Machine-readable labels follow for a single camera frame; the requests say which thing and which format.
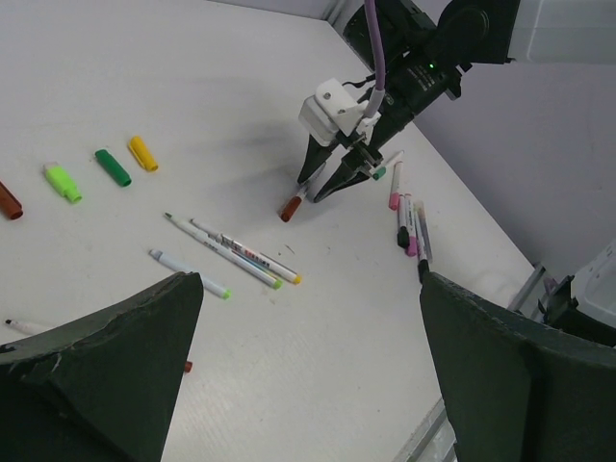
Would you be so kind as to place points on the grey barrel marker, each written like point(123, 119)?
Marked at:
point(424, 252)

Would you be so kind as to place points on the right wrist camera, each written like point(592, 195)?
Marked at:
point(332, 111)

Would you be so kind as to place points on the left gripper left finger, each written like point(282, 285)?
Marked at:
point(103, 387)

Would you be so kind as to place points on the black cap marker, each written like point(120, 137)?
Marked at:
point(402, 235)

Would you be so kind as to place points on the light green pen cap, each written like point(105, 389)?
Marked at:
point(61, 182)

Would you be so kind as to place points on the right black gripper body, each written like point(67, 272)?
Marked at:
point(410, 87)

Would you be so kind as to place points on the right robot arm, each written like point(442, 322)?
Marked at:
point(414, 60)

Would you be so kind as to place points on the dark green pen cap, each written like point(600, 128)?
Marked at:
point(112, 167)

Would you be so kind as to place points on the magenta cap marker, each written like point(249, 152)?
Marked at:
point(412, 249)

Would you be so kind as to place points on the brown pen cap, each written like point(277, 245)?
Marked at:
point(10, 207)

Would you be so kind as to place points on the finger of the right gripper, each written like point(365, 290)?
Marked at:
point(316, 156)
point(350, 173)

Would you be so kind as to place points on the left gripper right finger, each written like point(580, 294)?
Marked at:
point(585, 419)

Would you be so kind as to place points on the dark green cap marker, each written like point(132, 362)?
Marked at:
point(225, 252)

